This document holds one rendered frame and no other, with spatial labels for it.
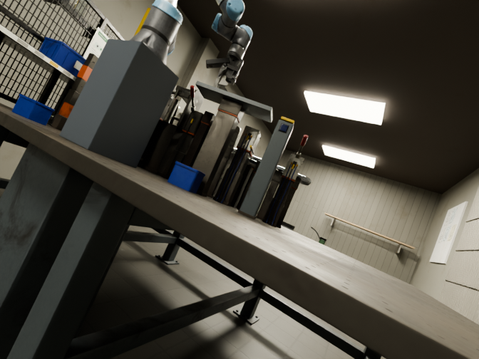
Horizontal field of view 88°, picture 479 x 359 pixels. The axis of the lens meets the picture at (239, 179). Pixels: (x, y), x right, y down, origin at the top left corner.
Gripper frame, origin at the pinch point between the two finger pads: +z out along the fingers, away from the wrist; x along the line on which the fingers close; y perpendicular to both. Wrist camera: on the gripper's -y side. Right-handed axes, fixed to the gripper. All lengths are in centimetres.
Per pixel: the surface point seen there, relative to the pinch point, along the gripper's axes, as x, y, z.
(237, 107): -9.5, 14.2, 5.6
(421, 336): -96, 43, 48
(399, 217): 468, 478, -80
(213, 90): -8.8, 1.2, 3.0
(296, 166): -3, 51, 17
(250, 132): 4.3, 24.4, 9.3
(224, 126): -8.5, 12.0, 15.6
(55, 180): -40, -24, 59
